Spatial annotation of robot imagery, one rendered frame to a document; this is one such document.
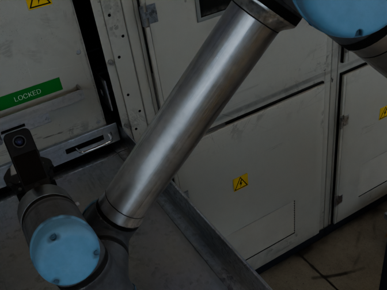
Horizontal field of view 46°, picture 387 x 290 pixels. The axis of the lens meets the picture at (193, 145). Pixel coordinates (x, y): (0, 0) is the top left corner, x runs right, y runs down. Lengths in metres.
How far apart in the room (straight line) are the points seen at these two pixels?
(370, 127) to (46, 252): 1.53
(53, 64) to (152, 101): 0.29
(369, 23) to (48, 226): 0.48
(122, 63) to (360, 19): 0.78
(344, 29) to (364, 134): 1.44
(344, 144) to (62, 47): 1.15
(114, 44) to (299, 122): 0.75
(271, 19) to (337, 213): 1.53
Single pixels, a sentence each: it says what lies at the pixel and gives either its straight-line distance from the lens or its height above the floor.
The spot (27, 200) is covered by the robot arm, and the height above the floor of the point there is 1.13.
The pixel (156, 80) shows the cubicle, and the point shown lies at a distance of 1.25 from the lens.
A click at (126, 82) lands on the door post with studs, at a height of 1.05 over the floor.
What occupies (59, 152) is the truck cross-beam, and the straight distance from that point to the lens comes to 1.30.
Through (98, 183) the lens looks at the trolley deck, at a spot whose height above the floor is 0.85.
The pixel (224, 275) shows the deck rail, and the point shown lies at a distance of 0.94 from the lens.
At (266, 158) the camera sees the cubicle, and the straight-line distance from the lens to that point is 1.62.
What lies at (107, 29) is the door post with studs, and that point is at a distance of 1.18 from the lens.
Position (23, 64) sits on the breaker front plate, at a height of 1.16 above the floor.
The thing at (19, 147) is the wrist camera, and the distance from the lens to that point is 0.83.
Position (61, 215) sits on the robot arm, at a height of 1.15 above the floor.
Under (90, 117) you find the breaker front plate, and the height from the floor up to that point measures 0.96.
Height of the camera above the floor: 1.58
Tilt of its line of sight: 35 degrees down
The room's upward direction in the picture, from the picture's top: 9 degrees counter-clockwise
